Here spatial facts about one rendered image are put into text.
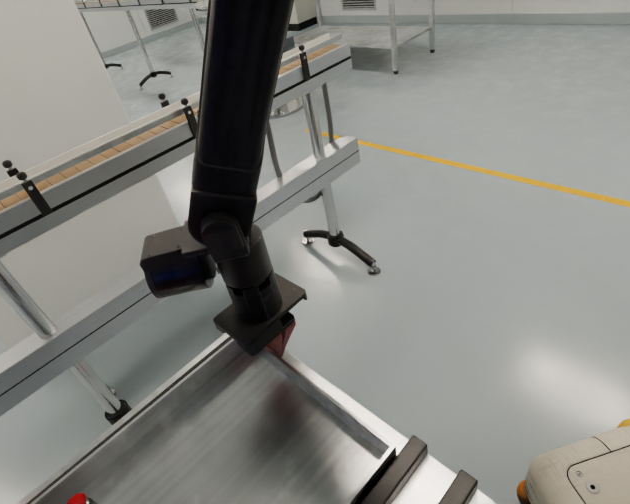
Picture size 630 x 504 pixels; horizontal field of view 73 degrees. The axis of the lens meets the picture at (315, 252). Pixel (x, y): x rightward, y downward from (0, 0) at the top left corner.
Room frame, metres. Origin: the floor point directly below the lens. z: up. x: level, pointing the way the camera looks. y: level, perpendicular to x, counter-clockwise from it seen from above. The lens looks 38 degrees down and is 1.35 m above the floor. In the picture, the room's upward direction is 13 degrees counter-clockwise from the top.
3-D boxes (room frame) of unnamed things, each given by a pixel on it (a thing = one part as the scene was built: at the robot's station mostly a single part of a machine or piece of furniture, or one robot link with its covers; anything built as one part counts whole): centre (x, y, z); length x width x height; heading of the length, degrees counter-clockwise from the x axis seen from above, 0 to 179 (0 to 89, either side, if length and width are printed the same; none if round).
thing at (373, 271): (1.64, -0.11, 0.07); 0.50 x 0.08 x 0.14; 37
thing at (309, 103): (1.64, -0.11, 0.46); 0.09 x 0.09 x 0.77; 37
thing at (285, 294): (0.38, 0.08, 1.01); 0.10 x 0.07 x 0.07; 128
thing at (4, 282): (0.94, 0.80, 0.46); 0.09 x 0.09 x 0.77; 37
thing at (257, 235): (0.38, 0.09, 1.07); 0.07 x 0.06 x 0.07; 89
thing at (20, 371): (1.27, 0.36, 0.49); 1.60 x 0.08 x 0.12; 127
